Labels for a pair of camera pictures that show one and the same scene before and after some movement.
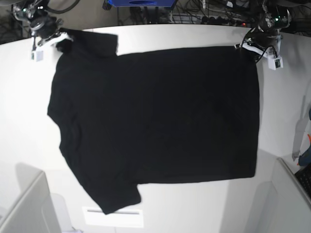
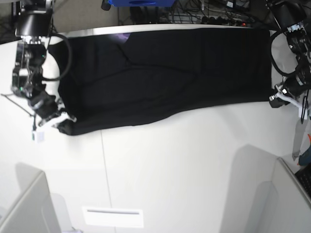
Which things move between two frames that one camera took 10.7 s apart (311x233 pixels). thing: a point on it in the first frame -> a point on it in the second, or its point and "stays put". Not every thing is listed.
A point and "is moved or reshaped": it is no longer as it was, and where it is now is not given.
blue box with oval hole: (152, 3) stays put
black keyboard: (304, 175) stays put
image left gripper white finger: (62, 36) -> (64, 116)
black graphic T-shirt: (176, 116) is moved or reshaped
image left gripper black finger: (64, 46) -> (65, 126)
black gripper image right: (257, 36) -> (292, 87)
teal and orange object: (305, 159) stays put
